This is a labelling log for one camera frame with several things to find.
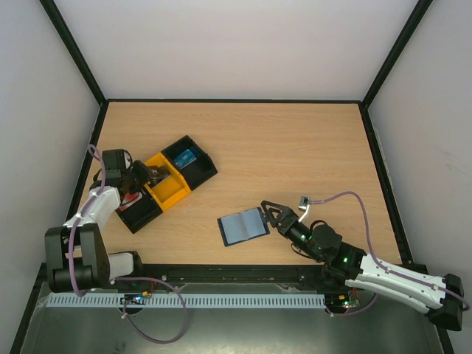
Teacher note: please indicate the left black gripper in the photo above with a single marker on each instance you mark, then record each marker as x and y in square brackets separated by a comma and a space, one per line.
[144, 172]

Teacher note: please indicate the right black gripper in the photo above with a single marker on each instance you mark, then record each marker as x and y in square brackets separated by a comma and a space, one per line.
[286, 217]

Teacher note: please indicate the navy blue card holder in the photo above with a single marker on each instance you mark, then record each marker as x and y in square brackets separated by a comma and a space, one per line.
[243, 226]

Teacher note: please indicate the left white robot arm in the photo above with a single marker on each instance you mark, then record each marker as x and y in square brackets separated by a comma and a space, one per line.
[76, 258]

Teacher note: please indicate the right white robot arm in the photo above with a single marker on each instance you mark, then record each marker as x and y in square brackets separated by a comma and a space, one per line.
[440, 299]

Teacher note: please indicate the white red card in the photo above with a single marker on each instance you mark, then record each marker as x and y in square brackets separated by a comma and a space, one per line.
[130, 200]

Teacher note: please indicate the blue card in bin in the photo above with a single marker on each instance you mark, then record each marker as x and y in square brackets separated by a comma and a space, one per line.
[186, 157]

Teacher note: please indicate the black bin left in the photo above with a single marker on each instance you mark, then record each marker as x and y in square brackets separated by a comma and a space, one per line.
[141, 213]

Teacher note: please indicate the black bin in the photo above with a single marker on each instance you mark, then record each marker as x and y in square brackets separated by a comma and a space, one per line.
[141, 213]
[200, 171]

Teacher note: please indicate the yellow bin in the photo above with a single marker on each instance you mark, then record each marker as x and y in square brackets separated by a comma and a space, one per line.
[172, 189]

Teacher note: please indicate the black bin right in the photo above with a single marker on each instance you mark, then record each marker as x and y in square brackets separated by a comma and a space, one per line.
[200, 171]

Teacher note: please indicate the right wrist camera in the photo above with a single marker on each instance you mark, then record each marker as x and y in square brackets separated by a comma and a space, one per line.
[304, 207]

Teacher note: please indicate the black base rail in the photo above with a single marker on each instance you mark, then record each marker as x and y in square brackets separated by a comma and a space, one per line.
[303, 277]

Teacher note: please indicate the light blue cable duct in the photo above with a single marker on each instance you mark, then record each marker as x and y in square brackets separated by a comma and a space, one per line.
[191, 301]

